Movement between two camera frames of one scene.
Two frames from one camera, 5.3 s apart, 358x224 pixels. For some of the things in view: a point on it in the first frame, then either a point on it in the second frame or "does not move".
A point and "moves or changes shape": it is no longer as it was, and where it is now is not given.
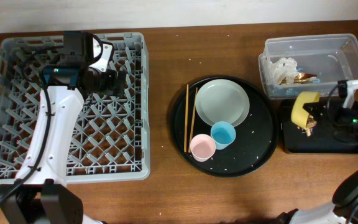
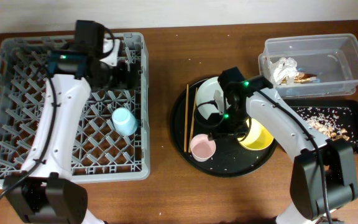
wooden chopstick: x=186 y=119 does not move
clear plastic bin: x=291 y=65 does not move
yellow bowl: x=299 y=115 -> x=258 y=138
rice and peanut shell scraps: x=311 y=122 moves or changes shape
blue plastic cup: x=223 y=134 moves or changes shape
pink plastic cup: x=202 y=147 does not move
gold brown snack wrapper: x=301 y=78 does not move
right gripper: x=337 y=114 -> x=224 y=134
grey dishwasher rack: x=110 y=140 does not move
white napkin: x=283 y=68 does not move
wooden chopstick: x=196 y=88 does not move
